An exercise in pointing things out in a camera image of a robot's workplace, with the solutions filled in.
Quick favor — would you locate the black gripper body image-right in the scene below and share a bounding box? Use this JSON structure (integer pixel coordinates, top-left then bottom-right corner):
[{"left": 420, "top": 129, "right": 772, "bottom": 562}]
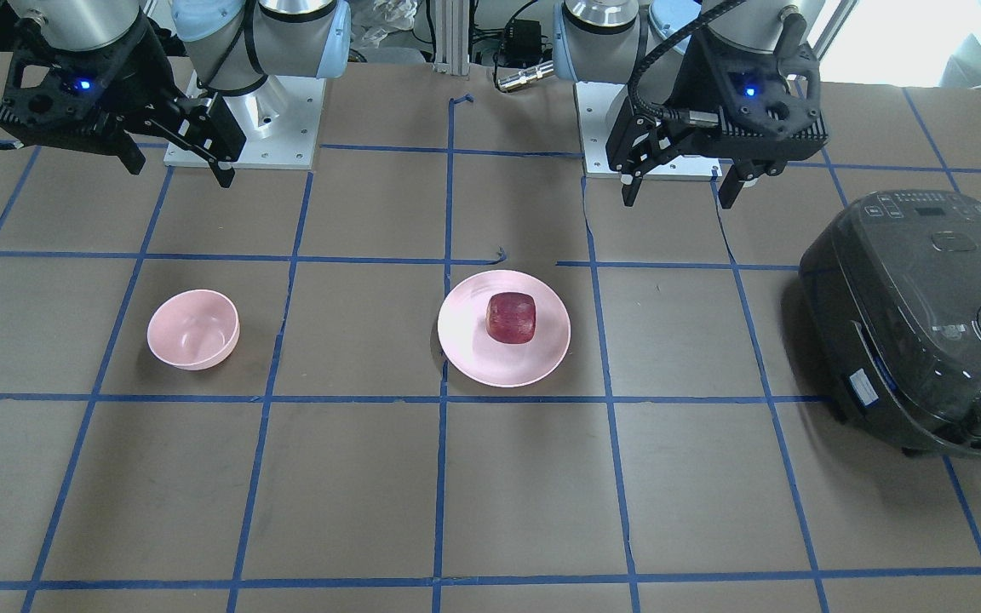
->
[{"left": 606, "top": 25, "right": 829, "bottom": 171}]

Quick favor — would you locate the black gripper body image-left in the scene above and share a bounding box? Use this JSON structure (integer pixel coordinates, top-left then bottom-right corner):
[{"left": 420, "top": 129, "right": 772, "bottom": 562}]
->
[{"left": 0, "top": 13, "right": 187, "bottom": 156}]

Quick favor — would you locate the pink bowl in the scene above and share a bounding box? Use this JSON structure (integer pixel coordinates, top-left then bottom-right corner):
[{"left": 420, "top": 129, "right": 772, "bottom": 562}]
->
[{"left": 146, "top": 289, "right": 241, "bottom": 371}]

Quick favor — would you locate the red apple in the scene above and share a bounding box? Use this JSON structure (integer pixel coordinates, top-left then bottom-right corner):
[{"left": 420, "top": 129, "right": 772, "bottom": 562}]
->
[{"left": 485, "top": 292, "right": 536, "bottom": 345}]

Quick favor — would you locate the grey robot arm image-left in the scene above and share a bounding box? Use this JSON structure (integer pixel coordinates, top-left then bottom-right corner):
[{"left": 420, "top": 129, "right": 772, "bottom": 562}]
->
[{"left": 0, "top": 1, "right": 351, "bottom": 187}]

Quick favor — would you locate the pink plate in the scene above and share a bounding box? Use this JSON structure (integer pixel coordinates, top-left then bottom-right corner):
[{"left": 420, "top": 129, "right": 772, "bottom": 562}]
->
[{"left": 437, "top": 269, "right": 572, "bottom": 388}]

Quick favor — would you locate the black power adapter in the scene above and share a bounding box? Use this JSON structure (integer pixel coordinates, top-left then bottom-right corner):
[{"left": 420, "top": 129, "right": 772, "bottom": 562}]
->
[{"left": 498, "top": 20, "right": 542, "bottom": 67}]

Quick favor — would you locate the dark grey rice cooker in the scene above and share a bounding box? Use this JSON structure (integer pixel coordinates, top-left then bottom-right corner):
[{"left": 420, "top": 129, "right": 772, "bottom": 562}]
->
[{"left": 799, "top": 190, "right": 981, "bottom": 461}]

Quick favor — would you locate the white base plate image-left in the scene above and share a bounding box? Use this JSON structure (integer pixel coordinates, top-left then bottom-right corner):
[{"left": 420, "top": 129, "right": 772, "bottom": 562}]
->
[{"left": 202, "top": 75, "right": 328, "bottom": 170}]

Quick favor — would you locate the white base plate image-right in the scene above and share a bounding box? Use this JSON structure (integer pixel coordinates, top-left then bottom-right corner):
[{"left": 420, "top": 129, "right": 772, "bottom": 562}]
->
[{"left": 575, "top": 82, "right": 721, "bottom": 181}]

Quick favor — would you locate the silver cable connector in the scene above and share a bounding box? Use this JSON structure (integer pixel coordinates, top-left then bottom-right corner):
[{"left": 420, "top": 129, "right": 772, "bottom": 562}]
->
[{"left": 495, "top": 62, "right": 555, "bottom": 94}]

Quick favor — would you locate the aluminium frame post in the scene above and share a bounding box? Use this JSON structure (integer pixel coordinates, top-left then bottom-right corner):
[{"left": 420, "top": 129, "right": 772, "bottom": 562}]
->
[{"left": 428, "top": 0, "right": 471, "bottom": 78}]

